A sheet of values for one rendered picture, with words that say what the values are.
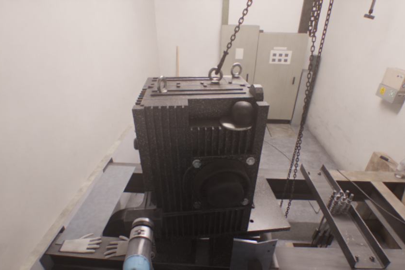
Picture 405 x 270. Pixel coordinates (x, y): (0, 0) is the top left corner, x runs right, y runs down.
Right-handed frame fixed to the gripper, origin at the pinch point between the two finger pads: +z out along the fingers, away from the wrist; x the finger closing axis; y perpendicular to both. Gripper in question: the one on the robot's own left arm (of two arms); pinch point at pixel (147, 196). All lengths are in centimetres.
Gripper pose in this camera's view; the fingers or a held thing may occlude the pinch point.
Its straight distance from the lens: 92.5
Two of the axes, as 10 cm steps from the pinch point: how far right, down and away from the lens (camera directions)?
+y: 0.1, -8.7, -4.9
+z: -0.9, -4.9, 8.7
